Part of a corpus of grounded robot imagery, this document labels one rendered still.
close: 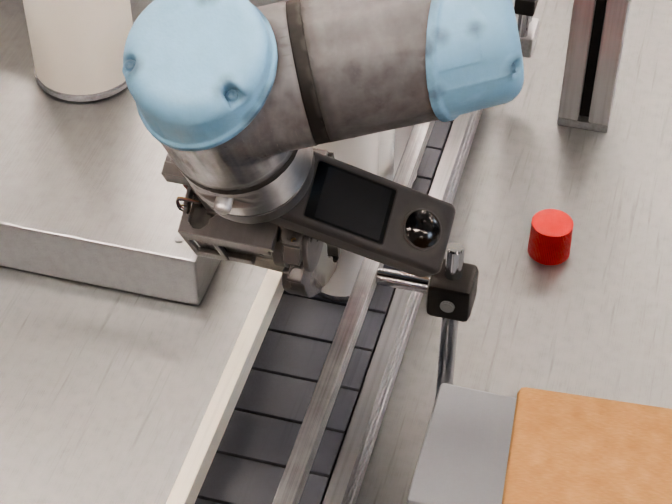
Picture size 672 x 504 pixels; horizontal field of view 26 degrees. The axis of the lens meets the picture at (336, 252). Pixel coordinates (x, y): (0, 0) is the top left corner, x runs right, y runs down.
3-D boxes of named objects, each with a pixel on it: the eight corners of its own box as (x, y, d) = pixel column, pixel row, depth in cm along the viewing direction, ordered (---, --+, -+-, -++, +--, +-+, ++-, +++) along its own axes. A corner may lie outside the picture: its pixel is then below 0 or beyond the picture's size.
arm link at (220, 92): (296, 101, 68) (120, 138, 68) (329, 179, 78) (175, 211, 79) (270, -47, 70) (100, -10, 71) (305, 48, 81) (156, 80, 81)
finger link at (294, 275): (307, 241, 99) (287, 201, 91) (332, 246, 99) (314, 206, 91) (291, 306, 98) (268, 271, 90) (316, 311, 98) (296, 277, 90)
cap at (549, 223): (578, 254, 118) (583, 224, 116) (546, 271, 117) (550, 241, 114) (550, 230, 120) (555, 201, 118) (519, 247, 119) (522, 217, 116)
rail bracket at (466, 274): (370, 378, 108) (375, 215, 97) (467, 398, 107) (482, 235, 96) (359, 411, 106) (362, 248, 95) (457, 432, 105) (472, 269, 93)
